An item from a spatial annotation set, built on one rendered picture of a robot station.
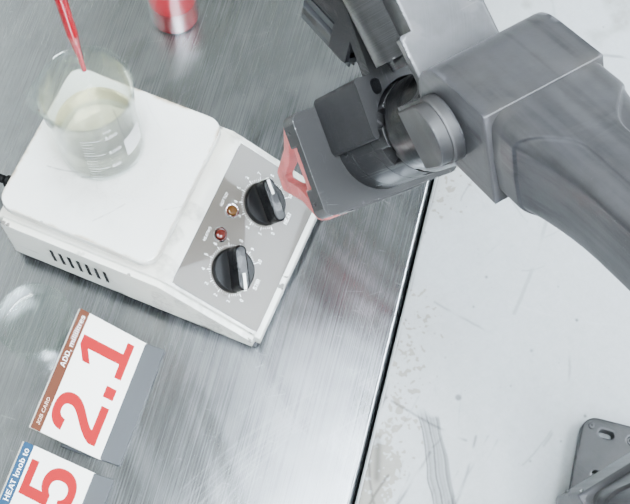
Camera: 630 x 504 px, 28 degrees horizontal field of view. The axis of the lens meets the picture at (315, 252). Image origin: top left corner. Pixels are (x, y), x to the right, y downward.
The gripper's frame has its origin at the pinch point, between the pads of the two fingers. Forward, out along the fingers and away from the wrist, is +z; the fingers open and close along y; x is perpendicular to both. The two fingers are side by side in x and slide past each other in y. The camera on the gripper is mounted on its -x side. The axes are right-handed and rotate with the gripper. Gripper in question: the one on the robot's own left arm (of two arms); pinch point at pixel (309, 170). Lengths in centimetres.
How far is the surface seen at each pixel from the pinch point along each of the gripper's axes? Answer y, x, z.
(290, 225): -1.1, 3.1, 7.3
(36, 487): 21.6, 13.9, 11.8
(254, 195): 1.0, 0.2, 6.9
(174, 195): 7.1, -1.6, 6.3
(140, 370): 11.5, 9.3, 12.8
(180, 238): 7.3, 1.3, 7.4
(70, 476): 19.1, 14.2, 12.3
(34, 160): 14.0, -7.2, 11.3
